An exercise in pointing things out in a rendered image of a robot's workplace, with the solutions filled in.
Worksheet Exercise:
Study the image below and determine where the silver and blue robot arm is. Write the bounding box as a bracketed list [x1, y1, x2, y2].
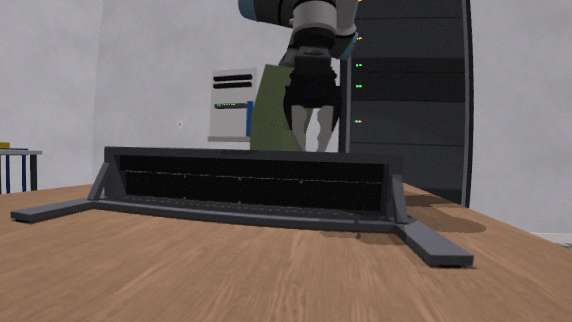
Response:
[238, 0, 359, 78]

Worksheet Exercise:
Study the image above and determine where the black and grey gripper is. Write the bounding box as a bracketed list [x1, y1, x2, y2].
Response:
[283, 27, 342, 152]

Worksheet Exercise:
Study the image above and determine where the black network patch panel rack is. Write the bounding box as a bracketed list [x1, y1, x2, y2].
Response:
[10, 147, 474, 268]

